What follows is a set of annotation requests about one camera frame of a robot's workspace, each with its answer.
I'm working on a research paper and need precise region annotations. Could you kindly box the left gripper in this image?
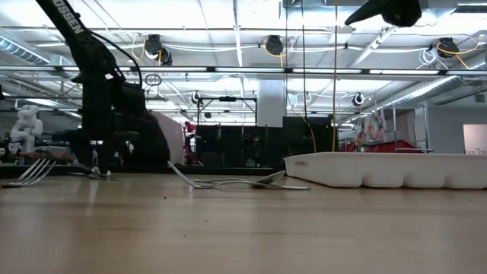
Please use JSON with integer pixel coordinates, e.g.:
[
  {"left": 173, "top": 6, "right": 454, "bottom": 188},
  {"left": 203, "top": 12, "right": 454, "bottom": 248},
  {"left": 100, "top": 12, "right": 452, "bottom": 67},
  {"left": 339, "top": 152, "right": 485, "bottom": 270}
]
[{"left": 51, "top": 81, "right": 171, "bottom": 178}]

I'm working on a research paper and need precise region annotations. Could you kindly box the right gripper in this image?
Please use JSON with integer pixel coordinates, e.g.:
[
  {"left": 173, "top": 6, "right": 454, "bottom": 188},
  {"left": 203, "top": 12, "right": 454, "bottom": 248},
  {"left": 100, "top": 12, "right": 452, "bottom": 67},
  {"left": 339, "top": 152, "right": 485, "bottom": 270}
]
[{"left": 343, "top": 0, "right": 423, "bottom": 28}]

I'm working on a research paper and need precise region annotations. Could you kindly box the silver fork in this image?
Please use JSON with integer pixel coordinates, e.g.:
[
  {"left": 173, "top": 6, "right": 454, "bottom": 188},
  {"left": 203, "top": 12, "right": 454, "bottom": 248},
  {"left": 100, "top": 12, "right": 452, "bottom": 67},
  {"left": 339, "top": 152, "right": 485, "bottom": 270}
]
[
  {"left": 0, "top": 158, "right": 57, "bottom": 188},
  {"left": 167, "top": 161, "right": 312, "bottom": 191}
]

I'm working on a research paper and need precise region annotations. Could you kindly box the silver spoon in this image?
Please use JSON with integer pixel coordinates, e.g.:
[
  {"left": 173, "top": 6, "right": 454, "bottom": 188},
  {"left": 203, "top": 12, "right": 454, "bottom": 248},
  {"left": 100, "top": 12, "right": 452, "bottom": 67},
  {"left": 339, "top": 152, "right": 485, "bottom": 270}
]
[
  {"left": 68, "top": 169, "right": 117, "bottom": 181},
  {"left": 193, "top": 170, "right": 287, "bottom": 190}
]

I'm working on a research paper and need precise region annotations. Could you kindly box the white robot figure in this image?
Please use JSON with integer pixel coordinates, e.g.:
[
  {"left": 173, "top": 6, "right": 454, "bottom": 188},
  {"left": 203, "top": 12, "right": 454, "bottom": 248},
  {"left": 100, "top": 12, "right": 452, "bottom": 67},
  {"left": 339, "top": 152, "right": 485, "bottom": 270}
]
[{"left": 10, "top": 104, "right": 44, "bottom": 153}]

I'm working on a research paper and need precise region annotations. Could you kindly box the white draped cloth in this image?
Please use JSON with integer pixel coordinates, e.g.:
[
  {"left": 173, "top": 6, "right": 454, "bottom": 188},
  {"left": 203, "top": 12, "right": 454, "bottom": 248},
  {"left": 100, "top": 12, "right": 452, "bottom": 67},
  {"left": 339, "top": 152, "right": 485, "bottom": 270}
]
[{"left": 151, "top": 111, "right": 186, "bottom": 165}]

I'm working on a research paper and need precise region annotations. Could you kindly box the long ceiling light bar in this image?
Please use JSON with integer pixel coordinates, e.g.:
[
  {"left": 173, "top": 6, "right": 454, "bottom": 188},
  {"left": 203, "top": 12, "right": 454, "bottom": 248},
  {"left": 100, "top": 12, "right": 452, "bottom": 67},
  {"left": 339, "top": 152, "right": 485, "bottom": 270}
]
[{"left": 0, "top": 65, "right": 487, "bottom": 76}]

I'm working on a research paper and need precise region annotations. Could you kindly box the colourful banner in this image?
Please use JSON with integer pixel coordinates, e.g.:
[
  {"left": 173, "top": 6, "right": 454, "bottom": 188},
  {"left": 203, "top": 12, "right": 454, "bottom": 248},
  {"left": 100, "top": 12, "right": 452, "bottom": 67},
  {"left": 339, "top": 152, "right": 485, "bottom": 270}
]
[{"left": 355, "top": 108, "right": 387, "bottom": 144}]

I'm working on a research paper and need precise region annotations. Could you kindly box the metal rack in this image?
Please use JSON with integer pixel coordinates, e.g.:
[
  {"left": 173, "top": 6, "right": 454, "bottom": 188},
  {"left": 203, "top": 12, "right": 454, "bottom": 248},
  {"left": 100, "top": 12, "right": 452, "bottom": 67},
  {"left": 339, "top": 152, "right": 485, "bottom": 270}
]
[{"left": 391, "top": 104, "right": 429, "bottom": 151}]

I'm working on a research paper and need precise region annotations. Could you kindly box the white square pillar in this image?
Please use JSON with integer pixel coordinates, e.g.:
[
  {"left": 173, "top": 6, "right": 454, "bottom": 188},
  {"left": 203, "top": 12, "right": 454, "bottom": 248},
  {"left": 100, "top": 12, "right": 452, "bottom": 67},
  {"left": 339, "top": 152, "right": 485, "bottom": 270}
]
[{"left": 257, "top": 78, "right": 287, "bottom": 129}]

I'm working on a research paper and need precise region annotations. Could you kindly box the black desk partition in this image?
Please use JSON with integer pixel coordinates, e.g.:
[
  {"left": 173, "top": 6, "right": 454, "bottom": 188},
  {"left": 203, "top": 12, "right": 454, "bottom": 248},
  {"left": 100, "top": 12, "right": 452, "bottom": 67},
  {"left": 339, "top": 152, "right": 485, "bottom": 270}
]
[{"left": 193, "top": 116, "right": 338, "bottom": 168}]

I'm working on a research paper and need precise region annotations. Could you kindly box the white cutlery tray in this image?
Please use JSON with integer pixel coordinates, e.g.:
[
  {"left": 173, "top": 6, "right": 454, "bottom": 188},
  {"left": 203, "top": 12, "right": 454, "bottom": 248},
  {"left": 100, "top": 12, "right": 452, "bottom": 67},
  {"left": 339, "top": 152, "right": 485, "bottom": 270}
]
[{"left": 283, "top": 151, "right": 487, "bottom": 190}]

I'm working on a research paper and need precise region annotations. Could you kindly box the pale pink board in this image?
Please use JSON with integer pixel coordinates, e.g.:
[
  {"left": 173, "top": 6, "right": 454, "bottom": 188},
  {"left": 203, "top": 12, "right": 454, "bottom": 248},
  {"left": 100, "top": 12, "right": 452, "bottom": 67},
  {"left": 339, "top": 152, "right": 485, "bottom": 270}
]
[{"left": 463, "top": 123, "right": 487, "bottom": 155}]

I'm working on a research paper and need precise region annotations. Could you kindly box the yellow hanging cable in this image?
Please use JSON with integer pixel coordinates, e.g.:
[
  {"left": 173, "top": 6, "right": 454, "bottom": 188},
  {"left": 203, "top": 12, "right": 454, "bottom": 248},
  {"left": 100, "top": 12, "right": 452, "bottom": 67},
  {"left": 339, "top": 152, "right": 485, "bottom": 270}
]
[{"left": 331, "top": 0, "right": 339, "bottom": 153}]

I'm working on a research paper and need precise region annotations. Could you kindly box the black hanging cable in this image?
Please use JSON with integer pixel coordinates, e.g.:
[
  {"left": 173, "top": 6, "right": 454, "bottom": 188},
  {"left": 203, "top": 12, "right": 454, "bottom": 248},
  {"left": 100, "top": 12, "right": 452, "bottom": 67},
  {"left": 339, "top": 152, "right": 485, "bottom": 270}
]
[{"left": 300, "top": 0, "right": 307, "bottom": 119}]

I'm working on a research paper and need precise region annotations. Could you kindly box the silver air duct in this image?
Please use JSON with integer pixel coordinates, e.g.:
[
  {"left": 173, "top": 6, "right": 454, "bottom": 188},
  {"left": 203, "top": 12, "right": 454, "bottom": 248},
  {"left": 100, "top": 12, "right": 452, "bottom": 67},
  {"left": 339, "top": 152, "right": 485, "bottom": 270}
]
[{"left": 374, "top": 74, "right": 487, "bottom": 111}]

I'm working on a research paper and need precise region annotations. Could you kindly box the black stand frame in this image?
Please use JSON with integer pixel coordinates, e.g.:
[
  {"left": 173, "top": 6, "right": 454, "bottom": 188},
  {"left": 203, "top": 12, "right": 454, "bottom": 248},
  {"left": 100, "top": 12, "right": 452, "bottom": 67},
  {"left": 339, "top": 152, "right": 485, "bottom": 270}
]
[{"left": 196, "top": 96, "right": 259, "bottom": 126}]

